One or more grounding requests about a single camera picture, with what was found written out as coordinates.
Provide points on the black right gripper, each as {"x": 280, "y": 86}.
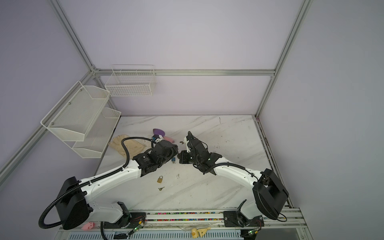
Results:
{"x": 182, "y": 158}

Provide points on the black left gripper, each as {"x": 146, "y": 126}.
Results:
{"x": 175, "y": 151}

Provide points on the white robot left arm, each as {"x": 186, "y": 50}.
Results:
{"x": 77, "y": 201}

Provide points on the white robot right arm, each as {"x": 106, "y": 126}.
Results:
{"x": 270, "y": 194}

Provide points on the purple pink toy shovel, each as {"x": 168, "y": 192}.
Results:
{"x": 161, "y": 132}

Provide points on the brass padlock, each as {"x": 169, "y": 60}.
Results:
{"x": 160, "y": 179}

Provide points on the beige leather glove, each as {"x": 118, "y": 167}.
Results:
{"x": 134, "y": 147}

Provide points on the white mesh lower shelf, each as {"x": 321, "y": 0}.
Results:
{"x": 99, "y": 136}

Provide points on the white mesh shelf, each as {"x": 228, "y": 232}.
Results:
{"x": 99, "y": 136}
{"x": 72, "y": 118}

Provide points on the yellow toy figure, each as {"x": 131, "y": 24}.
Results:
{"x": 199, "y": 233}

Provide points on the white mesh upper shelf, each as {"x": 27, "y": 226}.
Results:
{"x": 72, "y": 118}

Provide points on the pink toy pig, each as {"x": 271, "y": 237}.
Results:
{"x": 88, "y": 226}

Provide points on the white wire basket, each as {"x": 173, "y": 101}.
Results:
{"x": 132, "y": 81}

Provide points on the aluminium frame back bar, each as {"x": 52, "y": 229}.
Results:
{"x": 200, "y": 72}

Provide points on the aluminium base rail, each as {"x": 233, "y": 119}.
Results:
{"x": 177, "y": 225}

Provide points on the aluminium frame post left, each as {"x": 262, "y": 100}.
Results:
{"x": 64, "y": 20}

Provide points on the aluminium frame post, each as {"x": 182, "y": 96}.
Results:
{"x": 64, "y": 20}
{"x": 303, "y": 11}

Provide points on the aluminium frame post right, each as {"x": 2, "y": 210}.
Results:
{"x": 303, "y": 11}

